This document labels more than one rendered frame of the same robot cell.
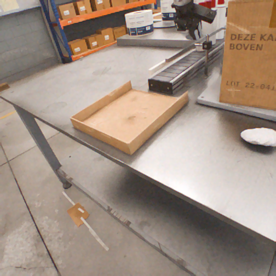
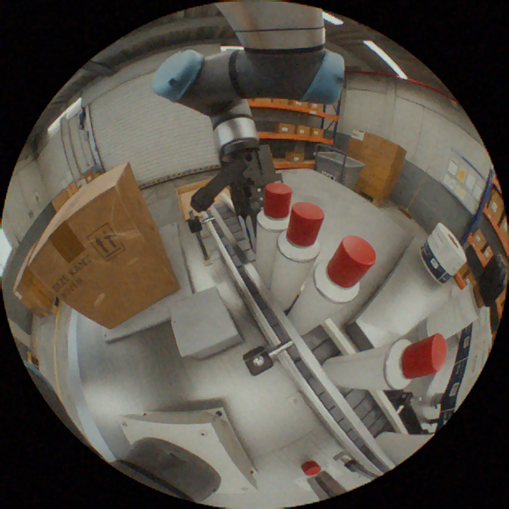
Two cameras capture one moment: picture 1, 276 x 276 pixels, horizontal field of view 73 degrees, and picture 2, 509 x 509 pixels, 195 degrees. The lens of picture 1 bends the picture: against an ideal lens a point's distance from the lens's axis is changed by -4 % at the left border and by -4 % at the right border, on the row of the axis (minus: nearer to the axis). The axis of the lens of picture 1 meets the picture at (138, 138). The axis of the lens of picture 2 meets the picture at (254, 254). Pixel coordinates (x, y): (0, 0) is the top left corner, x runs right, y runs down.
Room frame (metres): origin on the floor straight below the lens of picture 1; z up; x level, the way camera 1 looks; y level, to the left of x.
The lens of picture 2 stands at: (0.95, -0.55, 1.16)
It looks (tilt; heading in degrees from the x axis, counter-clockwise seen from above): 50 degrees down; 105
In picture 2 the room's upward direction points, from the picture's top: straight up
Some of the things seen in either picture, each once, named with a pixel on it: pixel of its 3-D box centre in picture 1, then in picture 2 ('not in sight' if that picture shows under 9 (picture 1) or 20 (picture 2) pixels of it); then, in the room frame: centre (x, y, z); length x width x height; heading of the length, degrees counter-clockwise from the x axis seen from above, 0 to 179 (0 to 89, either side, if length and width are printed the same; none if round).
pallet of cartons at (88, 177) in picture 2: not in sight; (85, 202); (-2.99, 0.41, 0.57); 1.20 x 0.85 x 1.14; 127
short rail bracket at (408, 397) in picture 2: not in sight; (401, 399); (1.27, -0.63, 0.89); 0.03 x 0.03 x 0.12; 43
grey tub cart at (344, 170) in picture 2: not in sight; (335, 177); (1.64, 1.90, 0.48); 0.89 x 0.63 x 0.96; 53
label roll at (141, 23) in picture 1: (139, 23); (443, 253); (1.63, -0.18, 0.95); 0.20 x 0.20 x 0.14
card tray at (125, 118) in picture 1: (130, 109); (205, 194); (0.56, 0.01, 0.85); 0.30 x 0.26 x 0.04; 133
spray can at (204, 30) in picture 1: (201, 27); (272, 247); (0.93, -0.38, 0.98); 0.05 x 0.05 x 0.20
